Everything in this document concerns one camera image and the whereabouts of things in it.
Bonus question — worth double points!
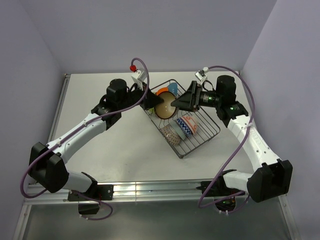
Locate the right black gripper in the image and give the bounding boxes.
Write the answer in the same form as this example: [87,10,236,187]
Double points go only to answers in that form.
[170,80,222,113]

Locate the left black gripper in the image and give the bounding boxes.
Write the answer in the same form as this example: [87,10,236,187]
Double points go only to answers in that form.
[118,81,164,111]

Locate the olive patterned bowl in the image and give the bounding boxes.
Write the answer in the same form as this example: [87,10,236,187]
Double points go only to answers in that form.
[154,91,178,120]

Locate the orange bowl white inside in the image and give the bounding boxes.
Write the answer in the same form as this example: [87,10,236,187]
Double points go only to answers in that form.
[156,87,169,96]

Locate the blue ceramic bowl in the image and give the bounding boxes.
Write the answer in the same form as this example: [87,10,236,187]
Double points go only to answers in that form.
[167,82,178,97]

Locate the orange floral bowl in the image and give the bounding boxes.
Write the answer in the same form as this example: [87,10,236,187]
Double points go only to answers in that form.
[181,115,198,135]

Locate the orange patterned bowl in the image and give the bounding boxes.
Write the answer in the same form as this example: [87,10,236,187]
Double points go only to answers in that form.
[175,117,193,137]

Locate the brown patterned bowl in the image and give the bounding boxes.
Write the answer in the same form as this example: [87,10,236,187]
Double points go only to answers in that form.
[160,124,181,146]

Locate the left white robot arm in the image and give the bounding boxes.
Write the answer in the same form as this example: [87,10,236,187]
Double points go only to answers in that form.
[27,78,163,200]

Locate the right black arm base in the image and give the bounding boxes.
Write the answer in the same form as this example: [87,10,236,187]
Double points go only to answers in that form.
[196,180,241,212]

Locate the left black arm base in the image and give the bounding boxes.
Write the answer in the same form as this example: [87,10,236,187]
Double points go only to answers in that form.
[67,184,114,218]

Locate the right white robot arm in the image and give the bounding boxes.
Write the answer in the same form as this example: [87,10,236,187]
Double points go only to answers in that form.
[171,75,293,203]

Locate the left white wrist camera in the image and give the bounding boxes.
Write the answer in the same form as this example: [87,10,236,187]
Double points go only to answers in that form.
[129,64,147,90]

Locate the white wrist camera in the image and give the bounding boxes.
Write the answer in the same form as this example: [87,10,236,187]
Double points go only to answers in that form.
[194,67,210,86]
[129,64,147,90]

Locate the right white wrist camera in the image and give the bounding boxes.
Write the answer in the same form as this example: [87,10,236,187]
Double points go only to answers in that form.
[194,67,210,86]

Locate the grey wire dish rack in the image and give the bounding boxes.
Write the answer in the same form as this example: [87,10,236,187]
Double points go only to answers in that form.
[145,79,221,159]

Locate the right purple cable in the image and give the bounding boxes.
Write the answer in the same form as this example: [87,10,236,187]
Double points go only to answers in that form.
[197,65,257,213]

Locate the purple cable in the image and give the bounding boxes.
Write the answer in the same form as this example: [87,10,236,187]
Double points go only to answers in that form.
[19,57,150,221]
[197,65,257,213]

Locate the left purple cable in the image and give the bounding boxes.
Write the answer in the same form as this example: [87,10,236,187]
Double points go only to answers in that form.
[19,57,150,221]

